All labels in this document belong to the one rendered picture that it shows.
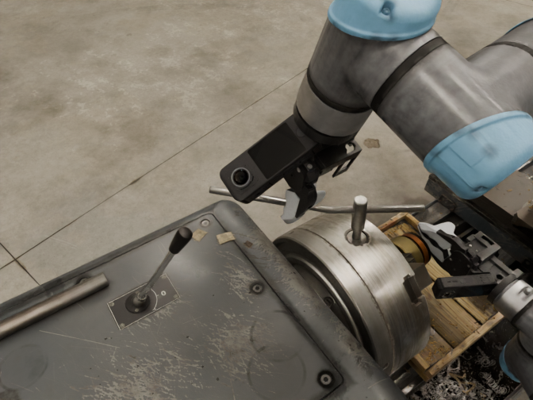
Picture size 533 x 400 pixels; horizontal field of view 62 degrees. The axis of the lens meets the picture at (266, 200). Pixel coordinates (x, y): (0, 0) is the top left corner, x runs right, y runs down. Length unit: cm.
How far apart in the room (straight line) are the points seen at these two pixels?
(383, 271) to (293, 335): 20
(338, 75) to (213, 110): 282
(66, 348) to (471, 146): 55
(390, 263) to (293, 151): 34
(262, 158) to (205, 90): 295
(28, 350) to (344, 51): 55
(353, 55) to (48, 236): 235
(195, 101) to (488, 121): 303
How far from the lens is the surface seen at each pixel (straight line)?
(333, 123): 43
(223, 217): 75
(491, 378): 147
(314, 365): 61
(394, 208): 72
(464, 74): 36
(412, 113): 35
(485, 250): 99
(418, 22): 35
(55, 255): 250
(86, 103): 349
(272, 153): 48
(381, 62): 36
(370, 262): 74
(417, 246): 94
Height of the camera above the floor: 182
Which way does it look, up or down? 46 degrees down
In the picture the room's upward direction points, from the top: straight up
